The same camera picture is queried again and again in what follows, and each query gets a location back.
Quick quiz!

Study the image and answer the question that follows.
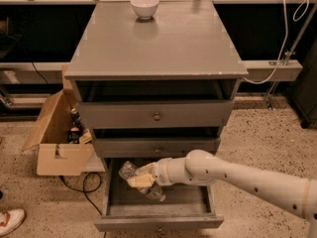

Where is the white hanging cable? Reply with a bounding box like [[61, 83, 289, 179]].
[[243, 0, 310, 85]]

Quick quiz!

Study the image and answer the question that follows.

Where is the clear plastic water bottle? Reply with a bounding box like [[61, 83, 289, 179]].
[[119, 161, 165, 201]]

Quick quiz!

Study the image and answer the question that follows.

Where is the metal diagonal bracket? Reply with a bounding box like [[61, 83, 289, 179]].
[[264, 4, 317, 110]]

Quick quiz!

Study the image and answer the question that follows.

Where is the black floor cable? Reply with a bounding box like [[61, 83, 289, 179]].
[[58, 172, 107, 238]]

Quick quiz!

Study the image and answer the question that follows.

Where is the grey top drawer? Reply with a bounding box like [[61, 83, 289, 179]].
[[77, 101, 234, 129]]

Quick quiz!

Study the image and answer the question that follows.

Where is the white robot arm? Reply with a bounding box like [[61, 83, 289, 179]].
[[128, 150, 317, 238]]

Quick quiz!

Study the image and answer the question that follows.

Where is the white ceramic bowl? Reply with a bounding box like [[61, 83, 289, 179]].
[[131, 0, 159, 20]]

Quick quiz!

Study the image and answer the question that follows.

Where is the open cardboard box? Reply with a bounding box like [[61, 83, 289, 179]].
[[22, 64, 94, 176]]

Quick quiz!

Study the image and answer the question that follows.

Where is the white sneaker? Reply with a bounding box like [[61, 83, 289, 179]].
[[0, 209, 26, 237]]

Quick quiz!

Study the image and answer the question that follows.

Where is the grey middle drawer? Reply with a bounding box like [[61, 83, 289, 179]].
[[94, 137, 221, 158]]

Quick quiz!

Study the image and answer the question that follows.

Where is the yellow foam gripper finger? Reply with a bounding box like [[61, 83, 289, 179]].
[[127, 174, 155, 187], [136, 163, 155, 176]]

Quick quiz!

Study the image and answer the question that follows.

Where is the grey wooden drawer cabinet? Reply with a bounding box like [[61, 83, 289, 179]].
[[65, 1, 247, 147]]

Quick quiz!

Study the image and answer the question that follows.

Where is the grey open bottom drawer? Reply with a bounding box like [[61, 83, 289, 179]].
[[95, 159, 224, 232]]

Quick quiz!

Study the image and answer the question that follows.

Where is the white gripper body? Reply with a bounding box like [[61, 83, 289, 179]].
[[152, 158, 172, 186]]

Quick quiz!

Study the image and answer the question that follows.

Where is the dark bottle in box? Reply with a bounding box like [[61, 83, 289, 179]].
[[68, 108, 84, 144]]

